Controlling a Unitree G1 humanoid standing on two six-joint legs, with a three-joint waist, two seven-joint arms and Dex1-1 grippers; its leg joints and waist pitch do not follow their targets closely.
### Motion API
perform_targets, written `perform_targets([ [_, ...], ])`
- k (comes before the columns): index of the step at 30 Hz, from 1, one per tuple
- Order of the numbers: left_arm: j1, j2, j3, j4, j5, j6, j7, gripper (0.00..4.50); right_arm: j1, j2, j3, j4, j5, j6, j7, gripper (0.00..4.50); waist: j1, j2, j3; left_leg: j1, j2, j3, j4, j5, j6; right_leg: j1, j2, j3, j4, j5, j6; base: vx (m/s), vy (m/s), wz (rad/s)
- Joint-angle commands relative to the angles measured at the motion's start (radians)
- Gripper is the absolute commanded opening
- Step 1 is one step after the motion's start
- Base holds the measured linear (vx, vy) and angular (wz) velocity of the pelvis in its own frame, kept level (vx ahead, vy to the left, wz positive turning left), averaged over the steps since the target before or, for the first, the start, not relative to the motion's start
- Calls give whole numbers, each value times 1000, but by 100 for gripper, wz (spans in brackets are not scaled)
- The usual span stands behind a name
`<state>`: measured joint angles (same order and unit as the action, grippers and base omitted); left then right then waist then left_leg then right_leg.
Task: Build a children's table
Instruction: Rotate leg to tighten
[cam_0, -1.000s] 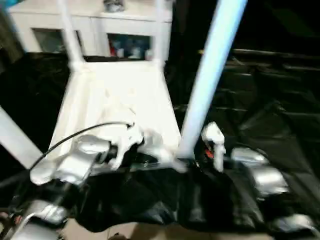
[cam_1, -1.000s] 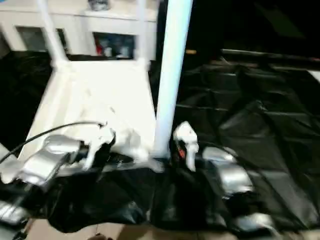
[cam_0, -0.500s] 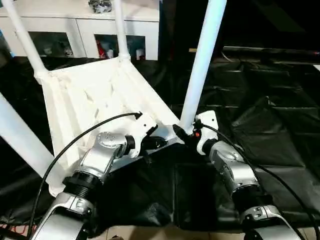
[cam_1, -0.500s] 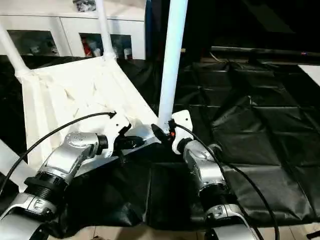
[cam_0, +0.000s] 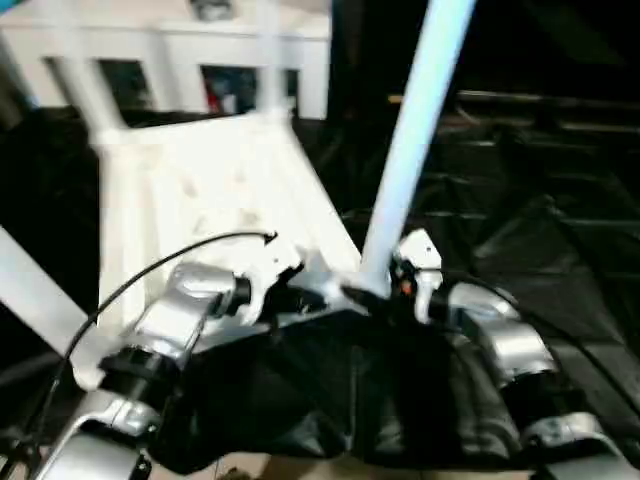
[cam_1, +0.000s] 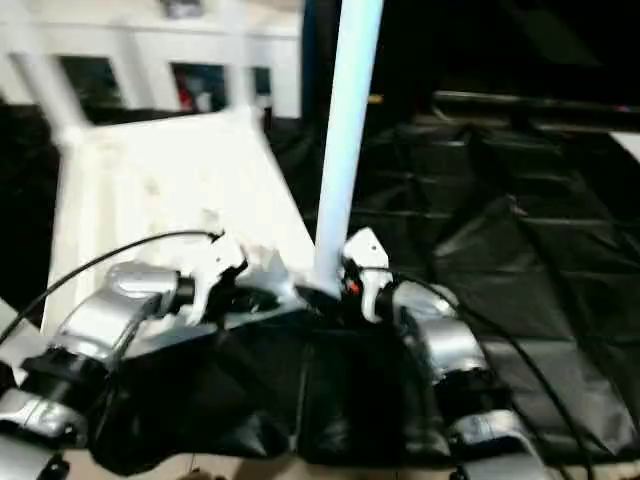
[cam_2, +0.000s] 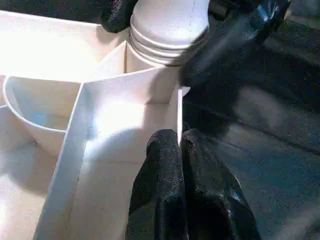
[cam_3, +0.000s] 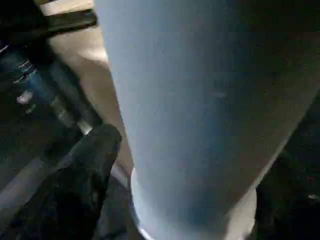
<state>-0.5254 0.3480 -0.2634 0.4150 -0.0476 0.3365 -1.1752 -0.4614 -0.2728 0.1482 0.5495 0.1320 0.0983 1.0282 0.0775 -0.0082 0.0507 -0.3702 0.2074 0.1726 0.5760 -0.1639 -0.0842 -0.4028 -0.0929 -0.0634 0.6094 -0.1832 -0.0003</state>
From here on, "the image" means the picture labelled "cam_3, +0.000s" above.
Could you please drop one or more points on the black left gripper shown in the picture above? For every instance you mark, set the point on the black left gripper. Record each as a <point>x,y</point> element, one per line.
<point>37,20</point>

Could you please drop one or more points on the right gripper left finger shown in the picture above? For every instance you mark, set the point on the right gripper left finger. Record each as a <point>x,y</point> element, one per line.
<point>82,180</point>

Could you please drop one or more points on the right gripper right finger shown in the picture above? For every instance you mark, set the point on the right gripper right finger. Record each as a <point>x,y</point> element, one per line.
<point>290,207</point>

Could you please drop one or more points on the white plastic table top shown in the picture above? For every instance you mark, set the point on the white plastic table top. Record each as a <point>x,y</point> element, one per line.
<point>95,70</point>

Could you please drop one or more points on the white plastic table leg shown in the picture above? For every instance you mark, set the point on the white plastic table leg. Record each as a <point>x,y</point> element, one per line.
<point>200,100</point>

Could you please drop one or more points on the black mat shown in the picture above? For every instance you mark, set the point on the black mat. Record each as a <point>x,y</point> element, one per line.
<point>37,150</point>

